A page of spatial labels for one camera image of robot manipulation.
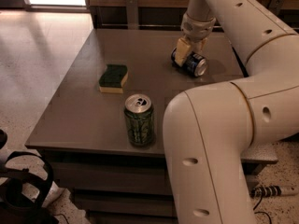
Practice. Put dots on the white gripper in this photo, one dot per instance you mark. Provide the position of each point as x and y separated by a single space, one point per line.
196 29

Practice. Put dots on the blue pepsi can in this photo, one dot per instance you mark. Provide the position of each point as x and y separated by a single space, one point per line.
195 65

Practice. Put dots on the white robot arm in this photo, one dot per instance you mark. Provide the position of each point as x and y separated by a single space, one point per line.
207 128

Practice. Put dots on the green soda can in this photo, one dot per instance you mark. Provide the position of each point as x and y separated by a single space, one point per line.
139 118

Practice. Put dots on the green yellow sponge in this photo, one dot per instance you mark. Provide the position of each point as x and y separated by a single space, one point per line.
113 78

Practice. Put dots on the wooden counter with brackets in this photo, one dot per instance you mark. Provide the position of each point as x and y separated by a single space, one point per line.
165 12

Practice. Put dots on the white power strip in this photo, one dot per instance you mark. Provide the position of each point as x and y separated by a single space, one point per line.
272 191

